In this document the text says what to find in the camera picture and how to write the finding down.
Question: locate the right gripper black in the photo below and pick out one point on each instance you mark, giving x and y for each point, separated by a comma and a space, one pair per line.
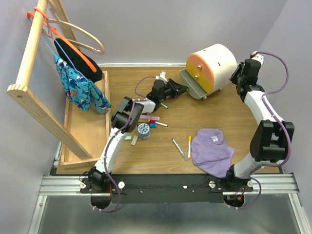
233, 78

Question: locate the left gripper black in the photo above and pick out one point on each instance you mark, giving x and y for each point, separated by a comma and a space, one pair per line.
175, 92

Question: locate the grey bottom drawer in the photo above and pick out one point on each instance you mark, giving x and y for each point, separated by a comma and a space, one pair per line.
194, 89

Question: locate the mint green eraser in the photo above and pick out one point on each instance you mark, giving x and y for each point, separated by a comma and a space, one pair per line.
128, 138

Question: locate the grey white eraser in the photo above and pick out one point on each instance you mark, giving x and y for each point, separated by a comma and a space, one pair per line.
134, 140

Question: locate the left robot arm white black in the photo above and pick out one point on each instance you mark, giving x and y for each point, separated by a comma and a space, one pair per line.
123, 122

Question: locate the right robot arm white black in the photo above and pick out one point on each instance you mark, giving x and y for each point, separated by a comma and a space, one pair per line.
271, 143

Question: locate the pink highlighter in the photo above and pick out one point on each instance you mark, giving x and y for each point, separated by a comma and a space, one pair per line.
147, 117

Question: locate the red capped white marker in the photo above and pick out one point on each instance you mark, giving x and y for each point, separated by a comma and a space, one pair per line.
158, 123

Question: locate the yellow white pen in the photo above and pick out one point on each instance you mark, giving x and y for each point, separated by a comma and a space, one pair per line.
189, 147

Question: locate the round blue tin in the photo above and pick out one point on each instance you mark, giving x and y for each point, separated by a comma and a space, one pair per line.
144, 131

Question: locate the grey silver pen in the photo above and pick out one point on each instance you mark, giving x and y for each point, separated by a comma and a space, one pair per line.
179, 149

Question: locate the purple cloth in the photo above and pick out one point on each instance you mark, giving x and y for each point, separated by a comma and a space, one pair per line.
211, 153

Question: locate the blue shark pattern garment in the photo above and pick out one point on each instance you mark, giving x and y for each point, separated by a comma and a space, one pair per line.
82, 92

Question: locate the wooden tray base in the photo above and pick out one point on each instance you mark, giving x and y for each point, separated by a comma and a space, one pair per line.
91, 129

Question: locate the black garment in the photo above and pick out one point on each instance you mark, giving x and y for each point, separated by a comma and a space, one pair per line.
72, 58

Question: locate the wooden hanger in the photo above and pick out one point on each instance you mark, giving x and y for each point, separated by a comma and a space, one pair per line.
61, 21

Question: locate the orange hanger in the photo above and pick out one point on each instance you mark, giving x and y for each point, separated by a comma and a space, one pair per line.
53, 32

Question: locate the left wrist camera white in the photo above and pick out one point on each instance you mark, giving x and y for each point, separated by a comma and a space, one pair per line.
162, 76

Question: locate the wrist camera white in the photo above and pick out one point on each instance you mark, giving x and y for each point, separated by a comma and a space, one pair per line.
256, 56
162, 76

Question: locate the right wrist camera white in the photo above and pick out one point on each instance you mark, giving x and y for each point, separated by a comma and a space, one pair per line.
256, 56

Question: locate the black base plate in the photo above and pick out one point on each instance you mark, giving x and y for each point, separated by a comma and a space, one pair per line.
165, 188

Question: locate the aluminium rail frame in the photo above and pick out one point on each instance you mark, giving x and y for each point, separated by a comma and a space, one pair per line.
273, 208

